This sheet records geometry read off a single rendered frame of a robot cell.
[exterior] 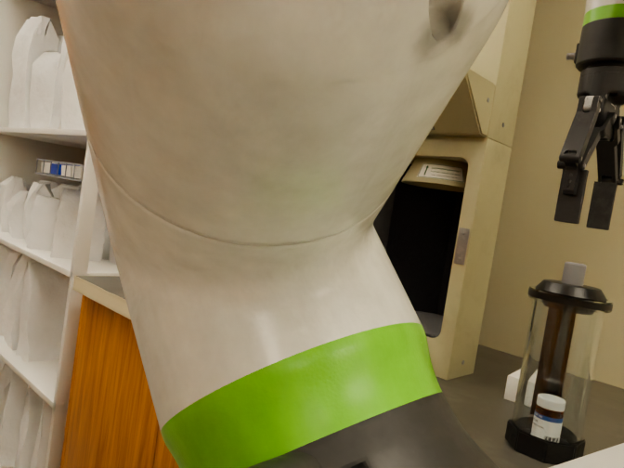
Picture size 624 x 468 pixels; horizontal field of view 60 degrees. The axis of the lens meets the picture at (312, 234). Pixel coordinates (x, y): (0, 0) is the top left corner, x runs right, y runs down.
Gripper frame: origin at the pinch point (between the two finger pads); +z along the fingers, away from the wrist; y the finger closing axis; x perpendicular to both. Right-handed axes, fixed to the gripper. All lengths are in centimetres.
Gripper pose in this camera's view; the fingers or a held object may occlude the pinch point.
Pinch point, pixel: (584, 217)
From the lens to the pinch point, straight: 84.9
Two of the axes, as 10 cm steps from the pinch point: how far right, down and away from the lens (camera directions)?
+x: 7.2, 1.5, -6.8
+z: -1.5, 9.9, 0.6
